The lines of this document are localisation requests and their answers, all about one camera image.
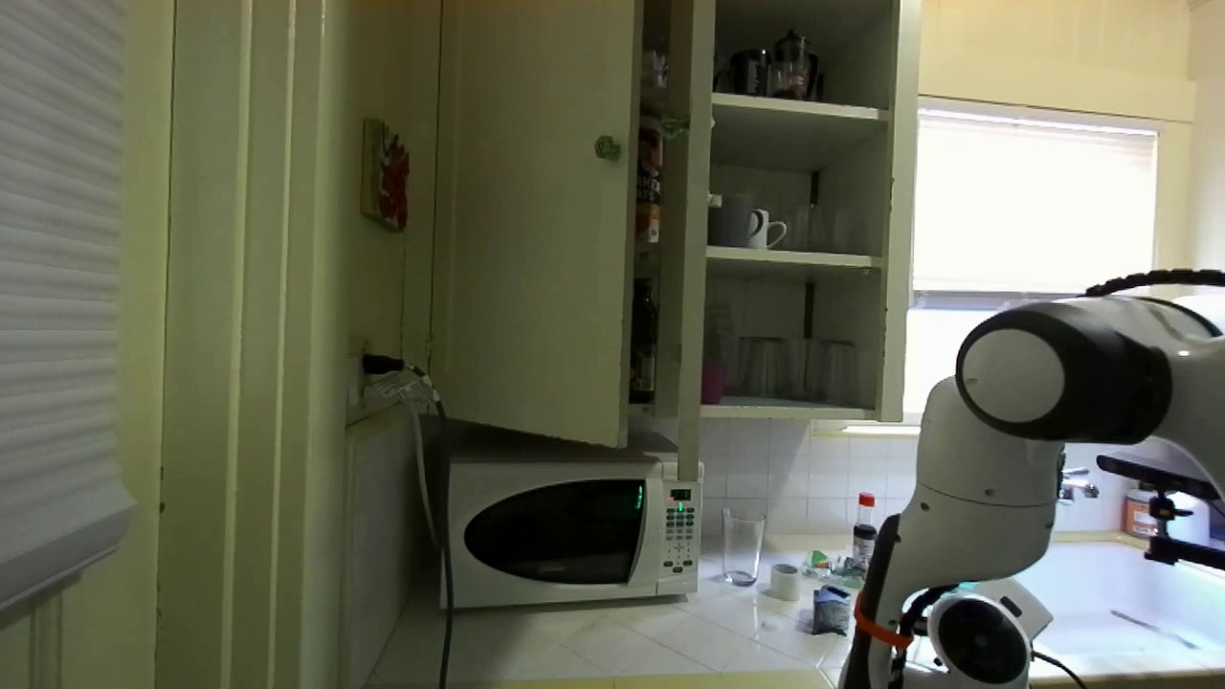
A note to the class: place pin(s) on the tall clear drinking glass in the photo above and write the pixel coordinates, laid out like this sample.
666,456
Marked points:
744,548

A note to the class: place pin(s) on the white slatted window blind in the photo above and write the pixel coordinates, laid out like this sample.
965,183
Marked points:
59,280

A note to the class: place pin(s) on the wide white roller blind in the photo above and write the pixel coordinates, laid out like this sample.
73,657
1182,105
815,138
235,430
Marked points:
1036,203

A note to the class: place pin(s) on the green cabinet door knob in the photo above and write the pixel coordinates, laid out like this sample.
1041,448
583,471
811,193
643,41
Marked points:
610,148

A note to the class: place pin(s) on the cream wall cabinet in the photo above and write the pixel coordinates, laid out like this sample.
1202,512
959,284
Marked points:
799,118

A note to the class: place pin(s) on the white ceramic mug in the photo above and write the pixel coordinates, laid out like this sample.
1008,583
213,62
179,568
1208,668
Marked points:
768,233

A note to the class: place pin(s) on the white microwave oven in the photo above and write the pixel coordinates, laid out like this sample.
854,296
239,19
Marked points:
561,538

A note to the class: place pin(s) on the cream cabinet door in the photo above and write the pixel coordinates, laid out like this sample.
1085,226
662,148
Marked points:
537,217

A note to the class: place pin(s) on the black plug adapter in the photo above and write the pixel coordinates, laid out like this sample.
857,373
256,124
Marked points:
385,364

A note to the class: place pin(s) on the red wall hanging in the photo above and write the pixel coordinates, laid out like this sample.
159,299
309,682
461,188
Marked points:
389,179

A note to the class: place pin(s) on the clear shelf glass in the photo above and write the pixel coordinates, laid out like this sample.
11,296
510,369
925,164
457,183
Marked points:
800,369
838,369
758,369

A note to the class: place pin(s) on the dark sauce bottle red cap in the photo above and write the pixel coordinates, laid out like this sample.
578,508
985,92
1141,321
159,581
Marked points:
868,531

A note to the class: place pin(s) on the grey ceramic mug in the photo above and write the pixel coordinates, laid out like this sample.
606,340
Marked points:
727,221

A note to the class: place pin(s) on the clear bag with green items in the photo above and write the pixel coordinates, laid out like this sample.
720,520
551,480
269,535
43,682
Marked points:
827,563

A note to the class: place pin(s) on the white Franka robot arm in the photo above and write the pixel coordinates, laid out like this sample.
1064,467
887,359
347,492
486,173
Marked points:
982,484

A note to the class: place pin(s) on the blue and white mug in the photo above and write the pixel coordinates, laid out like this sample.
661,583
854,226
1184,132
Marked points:
831,610

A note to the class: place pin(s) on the dark glass pot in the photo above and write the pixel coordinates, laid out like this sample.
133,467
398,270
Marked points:
780,72

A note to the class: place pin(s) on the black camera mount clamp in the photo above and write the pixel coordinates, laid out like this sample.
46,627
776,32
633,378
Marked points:
1169,504

